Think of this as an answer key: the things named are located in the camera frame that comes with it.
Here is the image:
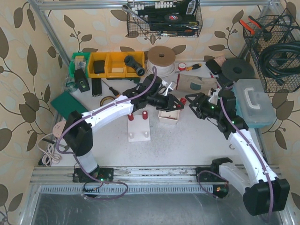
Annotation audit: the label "medium red spring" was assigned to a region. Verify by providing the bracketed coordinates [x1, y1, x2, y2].
[180, 97, 187, 105]

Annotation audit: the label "white spring tray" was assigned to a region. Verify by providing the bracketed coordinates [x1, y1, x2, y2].
[158, 110, 180, 125]

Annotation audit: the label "large red spring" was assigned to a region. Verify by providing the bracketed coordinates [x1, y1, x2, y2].
[142, 111, 148, 120]

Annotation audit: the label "white peg fixture plate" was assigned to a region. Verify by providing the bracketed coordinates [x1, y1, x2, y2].
[127, 114, 150, 143]

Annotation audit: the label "small red spring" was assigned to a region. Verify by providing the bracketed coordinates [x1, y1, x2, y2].
[128, 114, 134, 121]

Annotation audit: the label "brown tape roll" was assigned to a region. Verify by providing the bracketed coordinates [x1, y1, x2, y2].
[99, 96, 115, 106]

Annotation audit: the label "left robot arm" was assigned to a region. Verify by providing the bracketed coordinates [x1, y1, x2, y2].
[57, 73, 184, 182]

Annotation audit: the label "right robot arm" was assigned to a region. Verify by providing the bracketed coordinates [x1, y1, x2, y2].
[185, 90, 290, 216]

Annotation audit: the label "beige work glove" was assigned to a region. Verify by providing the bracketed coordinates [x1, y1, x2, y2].
[175, 74, 210, 94]

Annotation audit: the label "yellow black screwdriver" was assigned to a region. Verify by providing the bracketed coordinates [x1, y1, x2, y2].
[175, 63, 202, 74]

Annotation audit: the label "red white tape roll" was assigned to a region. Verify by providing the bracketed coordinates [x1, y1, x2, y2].
[178, 62, 186, 71]

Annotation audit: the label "black sanding block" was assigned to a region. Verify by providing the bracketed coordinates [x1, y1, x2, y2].
[205, 59, 222, 75]

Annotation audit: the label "black pipe fitting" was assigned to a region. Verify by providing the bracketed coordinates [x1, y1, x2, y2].
[124, 55, 145, 76]

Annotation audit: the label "teal clear toolbox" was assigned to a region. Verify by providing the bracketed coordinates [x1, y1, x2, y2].
[232, 79, 276, 128]

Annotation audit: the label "black disc spool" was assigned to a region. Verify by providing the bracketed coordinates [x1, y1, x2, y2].
[218, 58, 255, 87]

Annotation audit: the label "black aluminium extrusion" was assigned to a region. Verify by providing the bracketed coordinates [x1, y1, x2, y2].
[91, 78, 102, 97]

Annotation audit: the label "yellow storage bin row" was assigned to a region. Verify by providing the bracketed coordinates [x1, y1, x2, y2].
[87, 51, 145, 79]

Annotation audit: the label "black green meter device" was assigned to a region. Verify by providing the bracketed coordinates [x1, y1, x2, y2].
[74, 69, 90, 92]

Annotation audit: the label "green storage bin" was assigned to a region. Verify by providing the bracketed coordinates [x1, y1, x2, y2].
[69, 52, 90, 78]

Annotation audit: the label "glass jar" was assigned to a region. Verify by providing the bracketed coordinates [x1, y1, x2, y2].
[65, 77, 77, 93]

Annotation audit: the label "silver wrench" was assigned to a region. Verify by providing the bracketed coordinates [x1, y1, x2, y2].
[121, 5, 148, 24]

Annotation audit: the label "green notebook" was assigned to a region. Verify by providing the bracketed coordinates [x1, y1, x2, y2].
[51, 91, 88, 120]

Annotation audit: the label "pink sanding disc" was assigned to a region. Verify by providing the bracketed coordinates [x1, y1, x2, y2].
[52, 120, 66, 138]

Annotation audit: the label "white cable spool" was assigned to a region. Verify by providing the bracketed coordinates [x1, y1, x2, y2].
[146, 45, 176, 78]

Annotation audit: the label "yellow handled screwdriver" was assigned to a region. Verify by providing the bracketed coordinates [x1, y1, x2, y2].
[102, 80, 120, 97]

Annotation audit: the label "top wire basket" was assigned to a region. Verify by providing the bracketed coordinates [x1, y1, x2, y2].
[125, 0, 203, 39]

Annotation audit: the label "wire basket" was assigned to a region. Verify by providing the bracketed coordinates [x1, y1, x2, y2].
[243, 14, 300, 93]
[125, 0, 203, 39]

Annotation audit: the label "orange handled pliers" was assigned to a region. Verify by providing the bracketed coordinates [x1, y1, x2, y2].
[239, 15, 262, 35]

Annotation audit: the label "right wire basket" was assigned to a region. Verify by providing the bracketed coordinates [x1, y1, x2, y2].
[243, 14, 300, 93]

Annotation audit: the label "black coiled hose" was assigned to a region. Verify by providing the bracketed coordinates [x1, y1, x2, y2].
[259, 41, 300, 80]

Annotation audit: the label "aluminium front rail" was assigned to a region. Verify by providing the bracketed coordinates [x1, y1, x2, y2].
[30, 165, 285, 195]

